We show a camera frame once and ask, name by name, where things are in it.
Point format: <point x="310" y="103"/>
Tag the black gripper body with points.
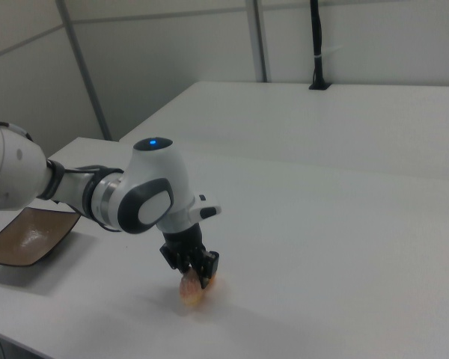
<point x="183" y="241"/>

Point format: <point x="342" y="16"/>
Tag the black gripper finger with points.
<point x="185" y="264"/>
<point x="209" y="267"/>

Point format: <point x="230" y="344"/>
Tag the orange glazed bread bun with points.
<point x="190" y="289"/>

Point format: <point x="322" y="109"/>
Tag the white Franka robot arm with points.
<point x="153" y="175"/>

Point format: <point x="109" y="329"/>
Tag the square brown ceramic plate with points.
<point x="26" y="239"/>

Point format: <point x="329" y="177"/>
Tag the black pole with table clamp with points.
<point x="317" y="37"/>

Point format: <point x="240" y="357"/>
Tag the upright grey partition post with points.
<point x="257" y="41"/>

